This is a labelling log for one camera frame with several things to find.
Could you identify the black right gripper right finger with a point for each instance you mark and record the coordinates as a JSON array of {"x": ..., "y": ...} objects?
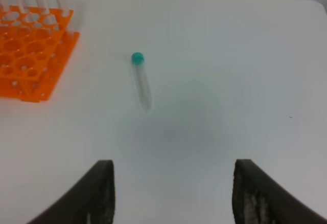
[{"x": 257, "y": 198}]

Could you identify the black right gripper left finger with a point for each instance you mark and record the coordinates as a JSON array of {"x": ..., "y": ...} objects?
[{"x": 90, "y": 200}]

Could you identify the test tube with teal cap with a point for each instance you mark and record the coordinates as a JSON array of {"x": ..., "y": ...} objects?
[{"x": 141, "y": 80}]

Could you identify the orange test tube rack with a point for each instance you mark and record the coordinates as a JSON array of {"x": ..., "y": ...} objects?
[{"x": 35, "y": 49}]

